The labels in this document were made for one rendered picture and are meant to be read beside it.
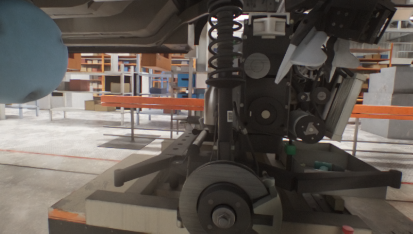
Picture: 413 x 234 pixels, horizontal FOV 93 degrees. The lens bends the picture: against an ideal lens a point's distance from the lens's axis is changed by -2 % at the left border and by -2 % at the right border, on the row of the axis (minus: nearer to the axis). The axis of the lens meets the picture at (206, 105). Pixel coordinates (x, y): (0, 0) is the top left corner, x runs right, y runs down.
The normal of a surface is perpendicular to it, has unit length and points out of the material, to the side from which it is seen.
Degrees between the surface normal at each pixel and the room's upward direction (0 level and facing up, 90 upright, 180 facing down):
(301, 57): 63
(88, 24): 106
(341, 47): 124
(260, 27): 90
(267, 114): 90
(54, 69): 90
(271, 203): 90
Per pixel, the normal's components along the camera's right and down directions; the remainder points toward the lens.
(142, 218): -0.13, 0.08
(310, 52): -0.61, -0.41
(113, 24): -0.12, 0.41
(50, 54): 0.99, 0.04
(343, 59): -0.79, 0.56
